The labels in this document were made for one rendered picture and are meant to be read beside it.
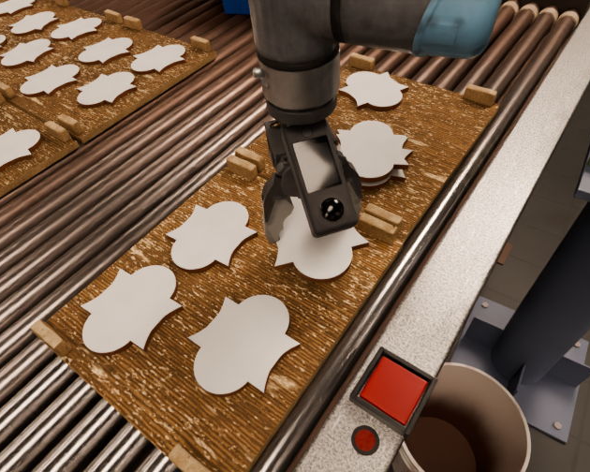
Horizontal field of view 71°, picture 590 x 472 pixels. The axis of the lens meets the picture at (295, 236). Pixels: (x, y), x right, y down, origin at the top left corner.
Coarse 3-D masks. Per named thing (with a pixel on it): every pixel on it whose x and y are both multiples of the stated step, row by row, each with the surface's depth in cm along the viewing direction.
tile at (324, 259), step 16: (288, 224) 56; (304, 224) 56; (288, 240) 54; (304, 240) 54; (320, 240) 54; (336, 240) 54; (352, 240) 54; (288, 256) 53; (304, 256) 53; (320, 256) 53; (336, 256) 53; (304, 272) 51; (320, 272) 51; (336, 272) 51
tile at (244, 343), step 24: (240, 312) 55; (264, 312) 55; (192, 336) 53; (216, 336) 53; (240, 336) 53; (264, 336) 53; (288, 336) 52; (216, 360) 51; (240, 360) 51; (264, 360) 51; (216, 384) 49; (240, 384) 49; (264, 384) 49
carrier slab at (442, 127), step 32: (416, 96) 86; (448, 96) 85; (416, 128) 79; (448, 128) 78; (480, 128) 78; (416, 160) 73; (448, 160) 73; (384, 192) 69; (416, 192) 68; (416, 224) 65
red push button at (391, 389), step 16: (384, 368) 51; (400, 368) 51; (368, 384) 50; (384, 384) 50; (400, 384) 49; (416, 384) 49; (368, 400) 49; (384, 400) 48; (400, 400) 48; (416, 400) 48; (400, 416) 47
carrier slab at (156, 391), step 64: (256, 192) 71; (128, 256) 64; (256, 256) 62; (384, 256) 61; (64, 320) 58; (192, 320) 56; (320, 320) 55; (128, 384) 51; (192, 384) 51; (192, 448) 46; (256, 448) 46
